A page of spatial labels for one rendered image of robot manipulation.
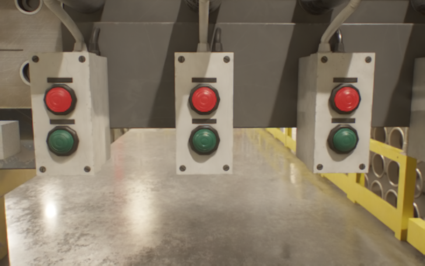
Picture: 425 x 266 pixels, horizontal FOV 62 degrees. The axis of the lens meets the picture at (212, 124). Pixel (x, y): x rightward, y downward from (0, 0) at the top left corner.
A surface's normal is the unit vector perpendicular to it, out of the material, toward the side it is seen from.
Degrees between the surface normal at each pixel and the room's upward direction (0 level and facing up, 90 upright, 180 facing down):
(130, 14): 90
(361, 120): 90
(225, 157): 90
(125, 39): 90
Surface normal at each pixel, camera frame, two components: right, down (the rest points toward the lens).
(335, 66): 0.04, 0.13
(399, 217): -1.00, 0.00
